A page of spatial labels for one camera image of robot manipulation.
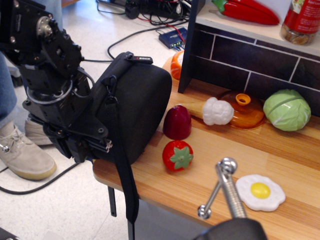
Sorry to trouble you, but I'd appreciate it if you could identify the black bag strap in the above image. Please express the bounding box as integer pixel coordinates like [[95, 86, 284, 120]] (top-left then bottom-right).
[[104, 99, 140, 225]]

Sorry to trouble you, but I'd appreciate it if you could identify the black clamp body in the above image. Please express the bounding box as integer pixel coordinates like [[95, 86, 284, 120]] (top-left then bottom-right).
[[194, 218, 268, 240]]

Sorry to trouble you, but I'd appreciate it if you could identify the orange glass pot lid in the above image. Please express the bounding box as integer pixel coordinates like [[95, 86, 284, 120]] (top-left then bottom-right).
[[218, 90, 267, 130]]

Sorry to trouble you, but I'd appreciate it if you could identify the metal clamp screw handle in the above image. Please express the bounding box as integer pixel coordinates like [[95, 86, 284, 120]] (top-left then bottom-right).
[[197, 157, 247, 220]]

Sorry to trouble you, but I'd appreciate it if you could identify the blue jeans left leg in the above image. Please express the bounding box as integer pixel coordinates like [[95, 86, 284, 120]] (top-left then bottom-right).
[[0, 52, 17, 127]]

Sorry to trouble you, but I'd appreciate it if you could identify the beige sneaker near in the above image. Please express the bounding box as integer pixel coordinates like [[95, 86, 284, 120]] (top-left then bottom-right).
[[0, 121, 57, 181]]

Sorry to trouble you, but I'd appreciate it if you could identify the toy fried egg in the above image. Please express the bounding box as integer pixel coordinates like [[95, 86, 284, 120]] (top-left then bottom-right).
[[235, 174, 286, 212]]

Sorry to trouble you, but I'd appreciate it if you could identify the green toy cabbage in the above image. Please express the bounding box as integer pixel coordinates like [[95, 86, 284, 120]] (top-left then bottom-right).
[[263, 89, 311, 132]]

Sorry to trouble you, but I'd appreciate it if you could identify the toy ice cream cone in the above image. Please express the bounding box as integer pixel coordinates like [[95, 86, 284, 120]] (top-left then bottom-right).
[[179, 97, 235, 126]]

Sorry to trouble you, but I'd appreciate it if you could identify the beige sneaker far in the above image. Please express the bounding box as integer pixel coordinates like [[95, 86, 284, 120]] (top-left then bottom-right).
[[24, 118, 52, 146]]

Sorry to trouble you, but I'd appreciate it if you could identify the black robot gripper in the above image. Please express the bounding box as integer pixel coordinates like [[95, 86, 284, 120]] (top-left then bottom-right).
[[23, 72, 112, 163]]

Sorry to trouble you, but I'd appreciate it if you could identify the red labelled plastic jar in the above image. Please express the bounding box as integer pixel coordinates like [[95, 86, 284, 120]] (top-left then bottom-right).
[[280, 0, 320, 46]]

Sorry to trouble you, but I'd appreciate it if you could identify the red toy strawberry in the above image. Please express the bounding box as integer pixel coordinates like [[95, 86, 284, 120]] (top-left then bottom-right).
[[162, 140, 194, 172]]

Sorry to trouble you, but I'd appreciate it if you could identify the dark tiled toy shelf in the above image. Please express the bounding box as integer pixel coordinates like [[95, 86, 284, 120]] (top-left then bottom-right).
[[178, 0, 320, 116]]

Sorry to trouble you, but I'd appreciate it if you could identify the beige sneaker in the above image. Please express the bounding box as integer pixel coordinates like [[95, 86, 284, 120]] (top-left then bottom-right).
[[0, 121, 57, 181], [24, 118, 52, 146]]

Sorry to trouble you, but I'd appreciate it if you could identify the black zipper bag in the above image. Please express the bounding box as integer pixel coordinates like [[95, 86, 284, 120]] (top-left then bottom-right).
[[91, 51, 172, 164]]

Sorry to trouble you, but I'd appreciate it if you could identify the red toy chili pepper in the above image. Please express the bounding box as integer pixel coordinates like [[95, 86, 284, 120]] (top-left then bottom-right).
[[211, 0, 280, 25]]

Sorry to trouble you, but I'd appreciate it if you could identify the black table leg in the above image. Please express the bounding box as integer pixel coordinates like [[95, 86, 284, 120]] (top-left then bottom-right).
[[107, 186, 117, 217]]

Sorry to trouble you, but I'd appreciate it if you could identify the dark red toy onion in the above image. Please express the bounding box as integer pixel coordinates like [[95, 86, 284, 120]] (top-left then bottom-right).
[[163, 105, 192, 140]]

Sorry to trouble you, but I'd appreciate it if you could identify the blue network switch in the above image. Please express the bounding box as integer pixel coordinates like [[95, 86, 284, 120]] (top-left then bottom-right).
[[158, 27, 188, 49]]

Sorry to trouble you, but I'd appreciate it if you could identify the tangled cables and electronics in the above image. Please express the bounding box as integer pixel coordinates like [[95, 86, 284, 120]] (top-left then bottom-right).
[[95, 0, 192, 26]]

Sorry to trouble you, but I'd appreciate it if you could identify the black floor cable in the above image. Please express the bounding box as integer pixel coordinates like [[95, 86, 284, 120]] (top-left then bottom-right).
[[0, 162, 76, 196]]

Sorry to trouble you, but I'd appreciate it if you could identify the orange toy salmon sushi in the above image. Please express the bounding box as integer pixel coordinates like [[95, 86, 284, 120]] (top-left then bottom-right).
[[162, 50, 185, 80]]

